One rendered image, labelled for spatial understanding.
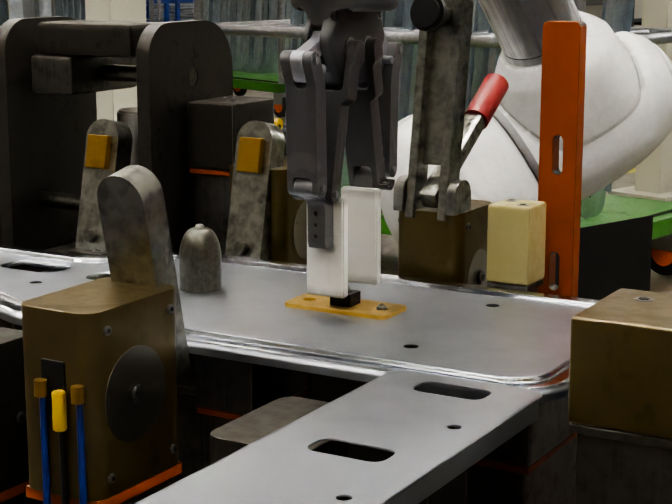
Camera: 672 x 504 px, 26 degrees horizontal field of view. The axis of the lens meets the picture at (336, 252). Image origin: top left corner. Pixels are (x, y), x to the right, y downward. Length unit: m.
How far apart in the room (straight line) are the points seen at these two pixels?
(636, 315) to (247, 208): 0.53
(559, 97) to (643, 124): 0.69
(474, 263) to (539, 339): 0.21
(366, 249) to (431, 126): 0.15
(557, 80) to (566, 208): 0.10
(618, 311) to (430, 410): 0.12
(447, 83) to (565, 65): 0.10
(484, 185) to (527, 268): 0.66
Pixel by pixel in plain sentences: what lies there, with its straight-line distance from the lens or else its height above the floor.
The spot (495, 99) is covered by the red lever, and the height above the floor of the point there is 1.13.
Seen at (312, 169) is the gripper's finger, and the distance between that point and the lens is 0.97.
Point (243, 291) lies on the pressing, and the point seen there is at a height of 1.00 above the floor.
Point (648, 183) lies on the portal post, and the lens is 7.89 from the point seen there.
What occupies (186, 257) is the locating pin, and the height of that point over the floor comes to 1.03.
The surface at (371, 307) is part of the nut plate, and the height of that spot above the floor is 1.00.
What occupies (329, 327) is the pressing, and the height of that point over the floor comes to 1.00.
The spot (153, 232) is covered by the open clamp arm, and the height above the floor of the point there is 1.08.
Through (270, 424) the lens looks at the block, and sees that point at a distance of 0.86.
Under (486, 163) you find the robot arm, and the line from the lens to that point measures 1.76.
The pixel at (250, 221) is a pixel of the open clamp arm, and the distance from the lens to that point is 1.24.
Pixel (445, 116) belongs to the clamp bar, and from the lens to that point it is 1.14.
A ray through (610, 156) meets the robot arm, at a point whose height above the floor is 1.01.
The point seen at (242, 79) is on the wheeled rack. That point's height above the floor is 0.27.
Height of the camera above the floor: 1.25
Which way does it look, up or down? 11 degrees down
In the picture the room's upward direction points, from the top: straight up
